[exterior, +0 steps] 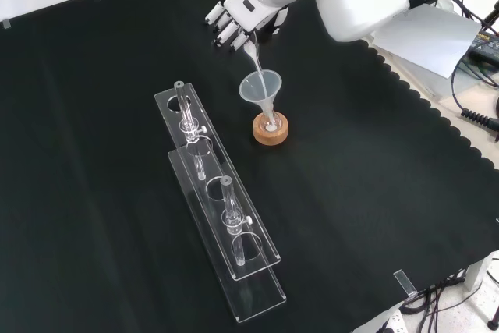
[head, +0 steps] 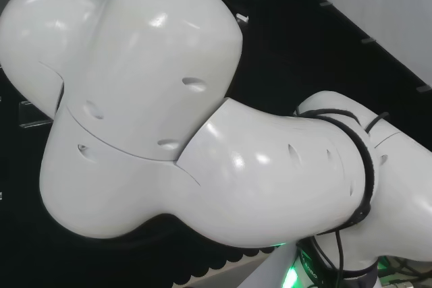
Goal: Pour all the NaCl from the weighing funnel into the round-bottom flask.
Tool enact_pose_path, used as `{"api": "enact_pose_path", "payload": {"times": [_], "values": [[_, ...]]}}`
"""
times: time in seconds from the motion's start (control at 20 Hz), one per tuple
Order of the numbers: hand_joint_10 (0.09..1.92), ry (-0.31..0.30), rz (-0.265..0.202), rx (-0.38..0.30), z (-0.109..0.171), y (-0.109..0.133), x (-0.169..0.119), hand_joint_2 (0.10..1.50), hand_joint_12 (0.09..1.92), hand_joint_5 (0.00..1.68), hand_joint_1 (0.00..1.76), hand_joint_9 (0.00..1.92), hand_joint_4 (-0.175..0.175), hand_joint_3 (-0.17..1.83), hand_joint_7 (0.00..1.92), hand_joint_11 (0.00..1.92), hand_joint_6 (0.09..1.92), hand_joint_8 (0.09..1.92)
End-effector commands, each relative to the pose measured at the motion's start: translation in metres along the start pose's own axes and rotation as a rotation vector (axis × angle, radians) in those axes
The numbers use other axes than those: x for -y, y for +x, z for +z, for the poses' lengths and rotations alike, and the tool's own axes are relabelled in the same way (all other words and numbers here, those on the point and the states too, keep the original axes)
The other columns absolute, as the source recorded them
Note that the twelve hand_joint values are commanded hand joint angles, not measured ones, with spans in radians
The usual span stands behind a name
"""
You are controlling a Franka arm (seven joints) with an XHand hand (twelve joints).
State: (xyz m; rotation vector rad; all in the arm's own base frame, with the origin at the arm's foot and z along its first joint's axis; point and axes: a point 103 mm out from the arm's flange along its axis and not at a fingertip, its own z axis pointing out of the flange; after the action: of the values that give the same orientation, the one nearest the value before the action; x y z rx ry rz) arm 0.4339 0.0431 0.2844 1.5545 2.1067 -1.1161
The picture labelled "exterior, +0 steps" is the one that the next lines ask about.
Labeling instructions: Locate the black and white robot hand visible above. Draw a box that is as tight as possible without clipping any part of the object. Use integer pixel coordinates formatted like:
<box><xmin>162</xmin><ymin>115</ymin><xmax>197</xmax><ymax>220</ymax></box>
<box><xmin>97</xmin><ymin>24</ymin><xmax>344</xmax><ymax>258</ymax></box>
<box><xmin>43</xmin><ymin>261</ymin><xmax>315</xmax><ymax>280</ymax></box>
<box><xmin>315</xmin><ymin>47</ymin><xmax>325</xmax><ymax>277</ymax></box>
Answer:
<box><xmin>204</xmin><ymin>0</ymin><xmax>290</xmax><ymax>53</ymax></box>

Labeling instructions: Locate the translucent plastic funnel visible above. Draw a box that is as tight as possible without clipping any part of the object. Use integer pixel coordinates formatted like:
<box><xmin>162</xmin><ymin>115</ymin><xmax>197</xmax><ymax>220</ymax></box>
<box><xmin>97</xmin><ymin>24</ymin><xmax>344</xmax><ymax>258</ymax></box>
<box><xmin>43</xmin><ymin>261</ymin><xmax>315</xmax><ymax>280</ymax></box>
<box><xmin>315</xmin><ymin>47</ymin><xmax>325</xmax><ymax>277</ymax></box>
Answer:
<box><xmin>238</xmin><ymin>69</ymin><xmax>285</xmax><ymax>124</ymax></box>

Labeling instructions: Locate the round-bottom glass flask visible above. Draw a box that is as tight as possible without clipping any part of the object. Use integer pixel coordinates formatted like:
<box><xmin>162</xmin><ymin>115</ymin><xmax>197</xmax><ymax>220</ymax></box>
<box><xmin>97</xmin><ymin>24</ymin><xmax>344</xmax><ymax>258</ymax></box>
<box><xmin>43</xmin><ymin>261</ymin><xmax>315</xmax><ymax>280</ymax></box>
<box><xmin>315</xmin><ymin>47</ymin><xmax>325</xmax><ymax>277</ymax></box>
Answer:
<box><xmin>260</xmin><ymin>110</ymin><xmax>282</xmax><ymax>133</ymax></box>

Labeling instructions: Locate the clear acrylic funnel stand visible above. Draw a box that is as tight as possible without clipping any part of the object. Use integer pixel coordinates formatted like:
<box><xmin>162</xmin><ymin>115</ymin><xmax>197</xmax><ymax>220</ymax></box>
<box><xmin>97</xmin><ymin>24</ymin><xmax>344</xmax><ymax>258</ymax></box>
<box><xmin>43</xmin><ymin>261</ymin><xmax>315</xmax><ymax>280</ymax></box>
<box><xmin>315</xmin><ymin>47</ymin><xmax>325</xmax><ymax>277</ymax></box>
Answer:
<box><xmin>154</xmin><ymin>80</ymin><xmax>288</xmax><ymax>324</ymax></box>

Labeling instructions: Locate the white sheet board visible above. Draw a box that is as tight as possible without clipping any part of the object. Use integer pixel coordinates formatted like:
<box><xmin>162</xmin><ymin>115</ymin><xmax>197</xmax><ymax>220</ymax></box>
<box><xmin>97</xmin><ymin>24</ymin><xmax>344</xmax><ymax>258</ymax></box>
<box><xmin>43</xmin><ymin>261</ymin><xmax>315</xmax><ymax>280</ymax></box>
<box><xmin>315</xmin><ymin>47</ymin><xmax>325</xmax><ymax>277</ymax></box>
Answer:
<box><xmin>369</xmin><ymin>5</ymin><xmax>483</xmax><ymax>79</ymax></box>

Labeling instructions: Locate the black bench cloth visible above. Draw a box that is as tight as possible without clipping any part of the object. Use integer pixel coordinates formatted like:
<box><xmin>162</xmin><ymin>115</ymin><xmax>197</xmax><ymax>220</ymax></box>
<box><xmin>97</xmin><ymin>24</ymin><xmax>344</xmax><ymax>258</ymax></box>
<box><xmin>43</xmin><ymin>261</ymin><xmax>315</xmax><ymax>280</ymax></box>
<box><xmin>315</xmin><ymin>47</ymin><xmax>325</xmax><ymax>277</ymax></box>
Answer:
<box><xmin>0</xmin><ymin>0</ymin><xmax>499</xmax><ymax>333</ymax></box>

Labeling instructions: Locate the black power adapter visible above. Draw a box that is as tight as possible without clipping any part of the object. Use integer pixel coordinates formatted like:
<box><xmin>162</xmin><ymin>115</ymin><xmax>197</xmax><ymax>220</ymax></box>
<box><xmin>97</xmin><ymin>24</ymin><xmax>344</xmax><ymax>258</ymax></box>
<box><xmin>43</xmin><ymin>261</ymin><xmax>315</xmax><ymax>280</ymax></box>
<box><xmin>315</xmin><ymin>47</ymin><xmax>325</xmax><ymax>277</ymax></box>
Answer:
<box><xmin>469</xmin><ymin>30</ymin><xmax>499</xmax><ymax>62</ymax></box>

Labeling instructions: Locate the black tripod leg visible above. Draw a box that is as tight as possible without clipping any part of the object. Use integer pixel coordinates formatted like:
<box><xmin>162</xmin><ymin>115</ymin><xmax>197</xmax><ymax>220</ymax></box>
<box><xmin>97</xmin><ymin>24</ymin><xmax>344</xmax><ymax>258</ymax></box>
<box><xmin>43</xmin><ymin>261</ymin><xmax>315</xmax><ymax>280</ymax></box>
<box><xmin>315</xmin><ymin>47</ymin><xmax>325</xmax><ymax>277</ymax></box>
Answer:
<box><xmin>482</xmin><ymin>0</ymin><xmax>499</xmax><ymax>34</ymax></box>

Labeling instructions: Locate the clear tape strip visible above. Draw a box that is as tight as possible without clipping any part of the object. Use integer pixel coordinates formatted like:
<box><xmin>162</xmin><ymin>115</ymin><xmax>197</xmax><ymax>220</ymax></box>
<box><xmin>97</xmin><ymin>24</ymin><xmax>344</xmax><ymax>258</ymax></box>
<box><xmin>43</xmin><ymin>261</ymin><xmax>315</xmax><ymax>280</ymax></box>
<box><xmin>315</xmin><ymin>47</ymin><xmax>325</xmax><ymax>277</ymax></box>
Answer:
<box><xmin>393</xmin><ymin>269</ymin><xmax>418</xmax><ymax>297</ymax></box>

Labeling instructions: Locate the white power strip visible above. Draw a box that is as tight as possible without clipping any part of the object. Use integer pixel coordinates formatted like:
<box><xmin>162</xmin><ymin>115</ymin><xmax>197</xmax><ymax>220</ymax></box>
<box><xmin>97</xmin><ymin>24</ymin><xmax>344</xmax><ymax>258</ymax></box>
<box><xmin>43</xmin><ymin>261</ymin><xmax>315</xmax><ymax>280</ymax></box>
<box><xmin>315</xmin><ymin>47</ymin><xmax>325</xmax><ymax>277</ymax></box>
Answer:
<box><xmin>373</xmin><ymin>307</ymin><xmax>407</xmax><ymax>333</ymax></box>

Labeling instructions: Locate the cork ring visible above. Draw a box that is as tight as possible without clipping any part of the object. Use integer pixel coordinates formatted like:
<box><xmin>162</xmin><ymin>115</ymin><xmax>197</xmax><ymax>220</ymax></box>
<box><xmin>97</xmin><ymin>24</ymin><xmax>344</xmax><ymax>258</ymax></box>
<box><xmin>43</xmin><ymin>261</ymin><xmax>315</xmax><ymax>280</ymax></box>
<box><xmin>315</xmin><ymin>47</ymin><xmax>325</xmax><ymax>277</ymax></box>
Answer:
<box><xmin>252</xmin><ymin>112</ymin><xmax>292</xmax><ymax>146</ymax></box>

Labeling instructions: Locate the black coiled cable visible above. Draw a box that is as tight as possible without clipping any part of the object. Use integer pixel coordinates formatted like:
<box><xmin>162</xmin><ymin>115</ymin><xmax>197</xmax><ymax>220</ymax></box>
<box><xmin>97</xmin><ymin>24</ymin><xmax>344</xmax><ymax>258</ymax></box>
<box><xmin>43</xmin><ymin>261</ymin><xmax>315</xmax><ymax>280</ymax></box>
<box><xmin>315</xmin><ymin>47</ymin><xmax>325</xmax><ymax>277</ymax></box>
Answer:
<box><xmin>451</xmin><ymin>55</ymin><xmax>499</xmax><ymax>132</ymax></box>

